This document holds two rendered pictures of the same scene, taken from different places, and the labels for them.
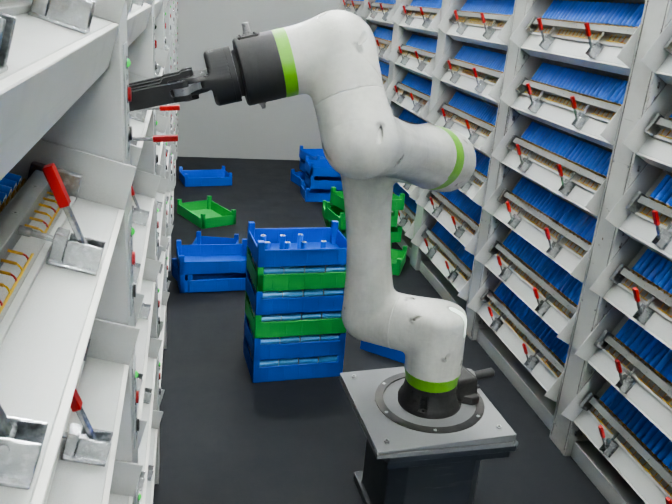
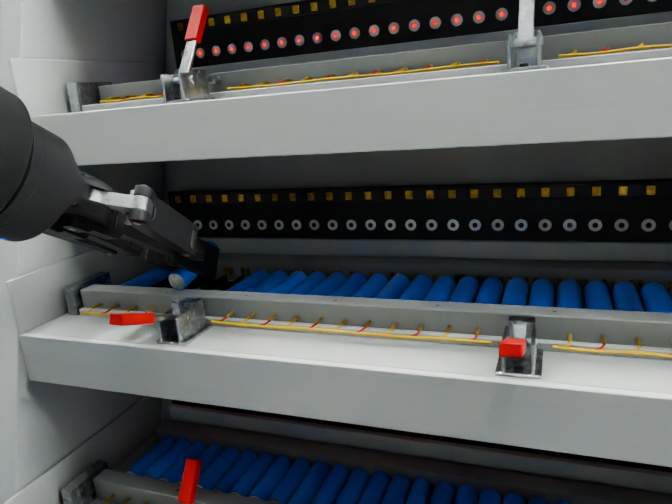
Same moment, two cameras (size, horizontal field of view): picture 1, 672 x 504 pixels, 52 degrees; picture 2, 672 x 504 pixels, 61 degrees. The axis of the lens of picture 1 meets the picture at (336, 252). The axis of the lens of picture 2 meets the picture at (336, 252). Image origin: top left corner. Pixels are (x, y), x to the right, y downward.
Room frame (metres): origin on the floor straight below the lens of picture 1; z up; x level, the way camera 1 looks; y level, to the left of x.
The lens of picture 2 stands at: (1.33, 0.00, 1.02)
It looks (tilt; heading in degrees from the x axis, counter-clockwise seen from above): 0 degrees down; 125
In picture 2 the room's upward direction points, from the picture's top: 1 degrees clockwise
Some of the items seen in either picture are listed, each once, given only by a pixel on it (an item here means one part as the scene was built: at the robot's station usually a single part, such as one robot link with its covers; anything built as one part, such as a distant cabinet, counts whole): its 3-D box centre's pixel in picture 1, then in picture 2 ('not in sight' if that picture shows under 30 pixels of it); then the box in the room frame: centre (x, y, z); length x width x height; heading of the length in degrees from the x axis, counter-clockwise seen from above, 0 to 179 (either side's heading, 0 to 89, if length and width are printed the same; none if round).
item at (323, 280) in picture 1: (298, 265); not in sight; (2.05, 0.12, 0.36); 0.30 x 0.20 x 0.08; 108
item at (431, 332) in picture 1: (429, 340); not in sight; (1.40, -0.23, 0.46); 0.16 x 0.13 x 0.19; 66
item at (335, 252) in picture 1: (299, 242); not in sight; (2.05, 0.12, 0.44); 0.30 x 0.20 x 0.08; 108
